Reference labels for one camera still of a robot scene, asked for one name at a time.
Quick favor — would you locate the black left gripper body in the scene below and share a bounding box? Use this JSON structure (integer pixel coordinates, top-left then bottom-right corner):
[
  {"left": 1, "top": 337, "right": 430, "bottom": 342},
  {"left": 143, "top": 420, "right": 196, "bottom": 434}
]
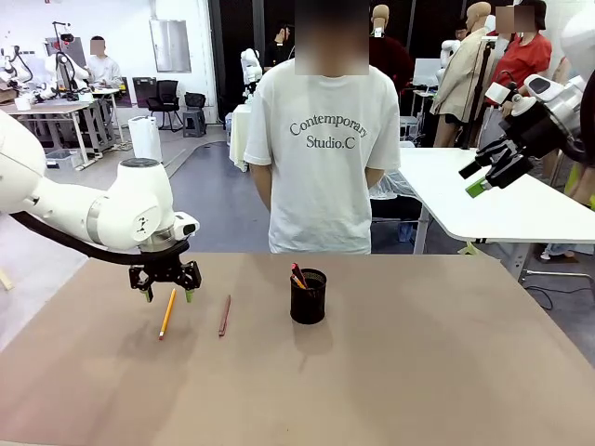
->
[{"left": 139, "top": 241, "right": 192, "bottom": 283}]

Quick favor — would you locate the mannequin in beige coat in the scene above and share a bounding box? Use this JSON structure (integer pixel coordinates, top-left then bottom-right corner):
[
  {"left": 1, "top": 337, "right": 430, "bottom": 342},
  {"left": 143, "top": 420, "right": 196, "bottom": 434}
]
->
[{"left": 430, "top": 2, "right": 494, "bottom": 148}]

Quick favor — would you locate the white monitor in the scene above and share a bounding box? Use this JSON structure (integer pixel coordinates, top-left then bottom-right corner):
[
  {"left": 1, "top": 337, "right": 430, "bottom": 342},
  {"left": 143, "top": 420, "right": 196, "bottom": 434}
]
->
[{"left": 412, "top": 58, "right": 443, "bottom": 89}]

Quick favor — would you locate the white air purifier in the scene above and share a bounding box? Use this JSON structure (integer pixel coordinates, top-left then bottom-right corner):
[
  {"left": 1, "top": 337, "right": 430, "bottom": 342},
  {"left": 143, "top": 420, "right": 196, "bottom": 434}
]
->
[{"left": 127, "top": 115, "right": 164, "bottom": 164}]

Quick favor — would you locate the black stool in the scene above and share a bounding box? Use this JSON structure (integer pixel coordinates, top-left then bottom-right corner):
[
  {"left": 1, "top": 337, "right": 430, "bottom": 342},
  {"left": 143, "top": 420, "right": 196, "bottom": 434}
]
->
[{"left": 182, "top": 109, "right": 207, "bottom": 138}]

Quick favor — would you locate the seated person in white shirt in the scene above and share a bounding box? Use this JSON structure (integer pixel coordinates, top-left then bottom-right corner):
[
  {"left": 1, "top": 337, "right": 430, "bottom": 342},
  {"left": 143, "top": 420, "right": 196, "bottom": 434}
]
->
[{"left": 86, "top": 35, "right": 123, "bottom": 89}]

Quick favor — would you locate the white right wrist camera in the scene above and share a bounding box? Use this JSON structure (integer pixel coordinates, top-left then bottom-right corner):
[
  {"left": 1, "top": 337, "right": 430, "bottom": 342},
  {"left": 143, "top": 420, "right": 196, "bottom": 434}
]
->
[{"left": 484, "top": 81, "right": 516, "bottom": 107}]

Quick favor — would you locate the person in white printed t-shirt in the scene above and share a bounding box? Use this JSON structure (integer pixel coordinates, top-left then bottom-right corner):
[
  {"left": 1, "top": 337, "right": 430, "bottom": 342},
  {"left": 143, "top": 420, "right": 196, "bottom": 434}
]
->
[{"left": 244, "top": 0, "right": 402, "bottom": 256}]

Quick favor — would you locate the grey wall panel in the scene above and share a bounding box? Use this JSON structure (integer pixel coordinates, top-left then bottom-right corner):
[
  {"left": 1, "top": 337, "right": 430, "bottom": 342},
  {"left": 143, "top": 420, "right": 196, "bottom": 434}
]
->
[{"left": 149, "top": 18, "right": 192, "bottom": 74}]

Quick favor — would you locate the brown pencil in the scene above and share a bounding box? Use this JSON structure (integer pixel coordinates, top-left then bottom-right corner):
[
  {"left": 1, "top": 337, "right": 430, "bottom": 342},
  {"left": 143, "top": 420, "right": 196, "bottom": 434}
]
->
[{"left": 218, "top": 294, "right": 232, "bottom": 338}]

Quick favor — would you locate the yellow pencil with red eraser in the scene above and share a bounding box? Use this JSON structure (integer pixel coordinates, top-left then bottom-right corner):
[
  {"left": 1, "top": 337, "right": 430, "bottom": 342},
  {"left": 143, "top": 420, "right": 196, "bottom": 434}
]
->
[{"left": 157, "top": 287, "right": 178, "bottom": 342}]

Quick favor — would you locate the table with white cloth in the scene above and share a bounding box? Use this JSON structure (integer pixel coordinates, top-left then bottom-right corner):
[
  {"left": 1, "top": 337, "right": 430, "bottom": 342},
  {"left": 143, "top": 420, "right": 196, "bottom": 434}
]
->
[{"left": 228, "top": 102, "right": 255, "bottom": 173}]

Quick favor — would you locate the grey work table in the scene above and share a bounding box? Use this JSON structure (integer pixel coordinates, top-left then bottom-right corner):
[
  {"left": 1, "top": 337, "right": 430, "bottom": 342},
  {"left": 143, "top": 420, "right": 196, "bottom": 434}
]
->
[{"left": 0, "top": 101, "right": 94, "bottom": 168}]

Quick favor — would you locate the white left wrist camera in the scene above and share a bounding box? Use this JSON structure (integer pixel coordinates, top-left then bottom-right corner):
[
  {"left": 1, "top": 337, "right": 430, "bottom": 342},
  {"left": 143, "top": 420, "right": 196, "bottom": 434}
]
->
[{"left": 172, "top": 211, "right": 202, "bottom": 242}]

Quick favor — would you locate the black mesh pen holder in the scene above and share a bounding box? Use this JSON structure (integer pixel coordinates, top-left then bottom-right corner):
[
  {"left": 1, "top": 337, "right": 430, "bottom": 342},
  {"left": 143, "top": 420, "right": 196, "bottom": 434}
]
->
[{"left": 289, "top": 268, "right": 328, "bottom": 325}]

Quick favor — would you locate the mannequin in dark red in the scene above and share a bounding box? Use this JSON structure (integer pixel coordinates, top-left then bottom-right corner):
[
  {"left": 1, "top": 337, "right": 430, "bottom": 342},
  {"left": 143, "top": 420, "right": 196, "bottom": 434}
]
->
[{"left": 369, "top": 4, "right": 415, "bottom": 89}]

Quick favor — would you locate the person in red shirt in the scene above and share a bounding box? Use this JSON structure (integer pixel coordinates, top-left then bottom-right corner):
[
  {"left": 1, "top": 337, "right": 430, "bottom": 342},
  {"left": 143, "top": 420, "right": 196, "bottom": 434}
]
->
[{"left": 487, "top": 0, "right": 554, "bottom": 140}]

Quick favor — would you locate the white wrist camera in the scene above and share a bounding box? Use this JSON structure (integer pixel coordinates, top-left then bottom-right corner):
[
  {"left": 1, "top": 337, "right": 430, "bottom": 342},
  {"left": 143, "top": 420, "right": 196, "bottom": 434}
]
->
[
  {"left": 484, "top": 81, "right": 516, "bottom": 107},
  {"left": 172, "top": 211, "right": 202, "bottom": 242}
]

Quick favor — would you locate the person in black clothes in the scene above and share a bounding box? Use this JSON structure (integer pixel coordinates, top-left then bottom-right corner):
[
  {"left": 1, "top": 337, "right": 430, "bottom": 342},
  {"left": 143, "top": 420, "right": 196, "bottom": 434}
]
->
[{"left": 263, "top": 22, "right": 297, "bottom": 73}]

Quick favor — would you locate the black tripod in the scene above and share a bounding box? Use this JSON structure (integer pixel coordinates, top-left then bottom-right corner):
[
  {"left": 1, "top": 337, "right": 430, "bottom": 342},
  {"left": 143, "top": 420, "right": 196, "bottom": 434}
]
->
[{"left": 462, "top": 36, "right": 496, "bottom": 151}]

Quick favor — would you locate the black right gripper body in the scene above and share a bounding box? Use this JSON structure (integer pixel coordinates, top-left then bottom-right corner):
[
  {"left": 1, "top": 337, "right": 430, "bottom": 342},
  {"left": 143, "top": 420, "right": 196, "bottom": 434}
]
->
[{"left": 499, "top": 99, "right": 566, "bottom": 159}]

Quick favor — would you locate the clear plastic storage box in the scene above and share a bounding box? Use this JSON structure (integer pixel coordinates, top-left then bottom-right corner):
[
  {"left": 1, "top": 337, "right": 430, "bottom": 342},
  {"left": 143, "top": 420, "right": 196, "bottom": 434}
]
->
[{"left": 44, "top": 148, "right": 85, "bottom": 169}]

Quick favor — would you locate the black corrugated cable hose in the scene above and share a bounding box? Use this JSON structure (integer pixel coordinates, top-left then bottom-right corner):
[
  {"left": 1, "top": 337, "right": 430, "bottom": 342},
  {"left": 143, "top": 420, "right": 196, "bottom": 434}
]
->
[{"left": 7, "top": 211, "right": 154, "bottom": 267}]

